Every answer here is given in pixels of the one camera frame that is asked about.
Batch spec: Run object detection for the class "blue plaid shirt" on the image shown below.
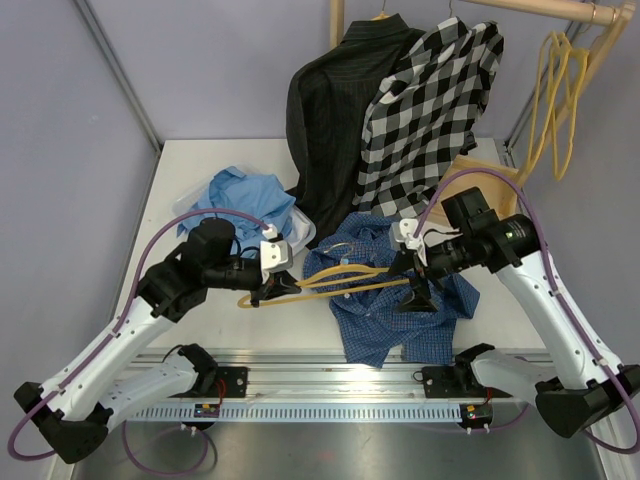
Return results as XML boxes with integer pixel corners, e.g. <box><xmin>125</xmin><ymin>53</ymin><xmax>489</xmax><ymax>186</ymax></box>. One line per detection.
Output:
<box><xmin>303</xmin><ymin>212</ymin><xmax>480</xmax><ymax>368</ymax></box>

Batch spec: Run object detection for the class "hanger of plaid shirt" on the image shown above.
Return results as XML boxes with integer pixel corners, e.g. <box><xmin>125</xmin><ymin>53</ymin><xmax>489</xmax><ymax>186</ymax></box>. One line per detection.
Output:
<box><xmin>237</xmin><ymin>242</ymin><xmax>410</xmax><ymax>309</ymax></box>

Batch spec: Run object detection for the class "light blue shirt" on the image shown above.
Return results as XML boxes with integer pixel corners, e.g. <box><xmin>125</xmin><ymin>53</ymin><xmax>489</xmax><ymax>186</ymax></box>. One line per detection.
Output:
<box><xmin>176</xmin><ymin>166</ymin><xmax>308</xmax><ymax>257</ymax></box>

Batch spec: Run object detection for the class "black white checkered shirt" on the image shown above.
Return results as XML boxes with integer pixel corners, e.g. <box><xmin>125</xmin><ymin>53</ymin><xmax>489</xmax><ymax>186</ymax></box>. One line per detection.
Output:
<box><xmin>353</xmin><ymin>17</ymin><xmax>505</xmax><ymax>218</ymax></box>

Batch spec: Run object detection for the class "yellow hanger of white shirt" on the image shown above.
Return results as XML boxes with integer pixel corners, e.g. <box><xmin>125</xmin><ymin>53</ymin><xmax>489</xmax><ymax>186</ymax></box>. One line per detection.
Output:
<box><xmin>547</xmin><ymin>44</ymin><xmax>589</xmax><ymax>181</ymax></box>

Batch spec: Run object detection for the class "yellow hanger of blue shirt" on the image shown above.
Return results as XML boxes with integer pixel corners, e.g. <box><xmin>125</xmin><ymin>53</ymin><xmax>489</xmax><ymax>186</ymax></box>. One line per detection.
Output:
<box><xmin>520</xmin><ymin>31</ymin><xmax>572</xmax><ymax>177</ymax></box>

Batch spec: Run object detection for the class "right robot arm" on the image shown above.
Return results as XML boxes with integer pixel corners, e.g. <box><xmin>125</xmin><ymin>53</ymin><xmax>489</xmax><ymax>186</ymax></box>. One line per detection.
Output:
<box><xmin>390</xmin><ymin>187</ymin><xmax>639</xmax><ymax>438</ymax></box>

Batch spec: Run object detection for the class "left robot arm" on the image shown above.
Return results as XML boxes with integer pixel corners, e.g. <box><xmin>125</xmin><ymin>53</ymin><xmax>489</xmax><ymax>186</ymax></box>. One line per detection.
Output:
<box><xmin>14</xmin><ymin>209</ymin><xmax>300</xmax><ymax>464</ymax></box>

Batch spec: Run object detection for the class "black pinstripe shirt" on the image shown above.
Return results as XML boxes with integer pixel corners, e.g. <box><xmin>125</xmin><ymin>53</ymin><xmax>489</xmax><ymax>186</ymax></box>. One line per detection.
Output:
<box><xmin>286</xmin><ymin>14</ymin><xmax>424</xmax><ymax>249</ymax></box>

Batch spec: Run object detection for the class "hanger of black shirt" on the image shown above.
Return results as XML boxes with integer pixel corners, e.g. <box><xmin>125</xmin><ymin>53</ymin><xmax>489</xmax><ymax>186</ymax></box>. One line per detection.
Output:
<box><xmin>372</xmin><ymin>0</ymin><xmax>390</xmax><ymax>21</ymax></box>

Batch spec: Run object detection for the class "wooden clothes rack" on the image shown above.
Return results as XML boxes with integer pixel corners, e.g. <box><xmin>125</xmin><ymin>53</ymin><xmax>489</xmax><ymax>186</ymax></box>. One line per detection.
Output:
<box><xmin>329</xmin><ymin>0</ymin><xmax>636</xmax><ymax>221</ymax></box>

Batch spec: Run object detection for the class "white plastic laundry basket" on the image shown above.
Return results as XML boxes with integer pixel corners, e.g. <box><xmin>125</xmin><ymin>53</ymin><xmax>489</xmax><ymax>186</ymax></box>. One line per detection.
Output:
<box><xmin>172</xmin><ymin>165</ymin><xmax>302</xmax><ymax>240</ymax></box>

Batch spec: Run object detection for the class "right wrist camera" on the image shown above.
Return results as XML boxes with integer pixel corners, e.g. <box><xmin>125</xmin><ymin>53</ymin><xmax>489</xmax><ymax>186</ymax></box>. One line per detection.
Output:
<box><xmin>389</xmin><ymin>218</ymin><xmax>426</xmax><ymax>253</ymax></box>

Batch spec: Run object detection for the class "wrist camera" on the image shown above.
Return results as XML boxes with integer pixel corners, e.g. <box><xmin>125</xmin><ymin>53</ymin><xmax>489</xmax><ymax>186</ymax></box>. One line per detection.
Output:
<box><xmin>389</xmin><ymin>218</ymin><xmax>426</xmax><ymax>253</ymax></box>
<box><xmin>259</xmin><ymin>224</ymin><xmax>294</xmax><ymax>279</ymax></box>

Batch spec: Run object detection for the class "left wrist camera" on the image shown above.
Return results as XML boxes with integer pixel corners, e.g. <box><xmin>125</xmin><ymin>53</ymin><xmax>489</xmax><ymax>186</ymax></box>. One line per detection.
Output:
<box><xmin>259</xmin><ymin>224</ymin><xmax>294</xmax><ymax>279</ymax></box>

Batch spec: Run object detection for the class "aluminium rail base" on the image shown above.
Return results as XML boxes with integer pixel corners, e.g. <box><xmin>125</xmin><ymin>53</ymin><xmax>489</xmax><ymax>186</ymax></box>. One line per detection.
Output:
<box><xmin>124</xmin><ymin>347</ymin><xmax>556</xmax><ymax>401</ymax></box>

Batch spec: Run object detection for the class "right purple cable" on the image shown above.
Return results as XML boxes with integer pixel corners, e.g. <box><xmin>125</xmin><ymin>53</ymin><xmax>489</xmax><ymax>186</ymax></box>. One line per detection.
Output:
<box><xmin>412</xmin><ymin>168</ymin><xmax>640</xmax><ymax>455</ymax></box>

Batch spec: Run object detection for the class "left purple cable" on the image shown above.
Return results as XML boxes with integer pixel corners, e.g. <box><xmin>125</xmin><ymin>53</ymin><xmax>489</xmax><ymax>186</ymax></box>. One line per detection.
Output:
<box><xmin>7</xmin><ymin>208</ymin><xmax>274</xmax><ymax>460</ymax></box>

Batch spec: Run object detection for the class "white slotted cable duct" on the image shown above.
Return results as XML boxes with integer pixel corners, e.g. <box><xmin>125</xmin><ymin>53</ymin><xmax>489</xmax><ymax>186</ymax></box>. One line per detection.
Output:
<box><xmin>131</xmin><ymin>402</ymin><xmax>461</xmax><ymax>423</ymax></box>

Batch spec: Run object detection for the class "purple cable under duct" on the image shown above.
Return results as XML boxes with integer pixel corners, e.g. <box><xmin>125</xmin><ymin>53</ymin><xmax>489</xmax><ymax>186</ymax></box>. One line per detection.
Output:
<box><xmin>122</xmin><ymin>422</ymin><xmax>219</xmax><ymax>474</ymax></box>

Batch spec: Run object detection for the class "aluminium corner frame post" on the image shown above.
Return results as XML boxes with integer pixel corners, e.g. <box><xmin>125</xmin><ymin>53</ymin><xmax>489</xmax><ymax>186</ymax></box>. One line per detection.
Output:
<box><xmin>70</xmin><ymin>0</ymin><xmax>164</xmax><ymax>157</ymax></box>

